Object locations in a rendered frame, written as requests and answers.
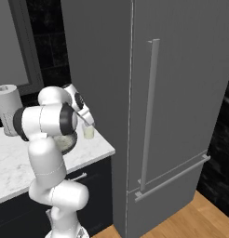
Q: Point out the dark base cabinet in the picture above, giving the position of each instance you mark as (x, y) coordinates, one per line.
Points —
(97, 192)

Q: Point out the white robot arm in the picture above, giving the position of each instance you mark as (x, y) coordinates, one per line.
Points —
(45, 161)

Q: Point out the white paper towel roll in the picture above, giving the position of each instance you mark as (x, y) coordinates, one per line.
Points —
(6, 105)

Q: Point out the grey framed window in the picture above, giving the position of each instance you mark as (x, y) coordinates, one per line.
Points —
(10, 40)

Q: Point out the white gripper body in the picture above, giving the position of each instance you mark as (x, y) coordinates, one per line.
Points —
(86, 117)

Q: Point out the glass of lemonade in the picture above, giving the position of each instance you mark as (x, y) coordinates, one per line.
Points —
(88, 132)

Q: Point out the dark bowl of ice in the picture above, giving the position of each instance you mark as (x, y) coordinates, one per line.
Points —
(67, 143)

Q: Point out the grey fridge door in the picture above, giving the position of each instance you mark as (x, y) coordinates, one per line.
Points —
(187, 80)

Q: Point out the grey fridge freezer drawer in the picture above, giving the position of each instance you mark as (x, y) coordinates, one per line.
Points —
(169, 204)

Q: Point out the grey fridge body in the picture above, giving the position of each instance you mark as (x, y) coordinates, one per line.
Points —
(97, 77)

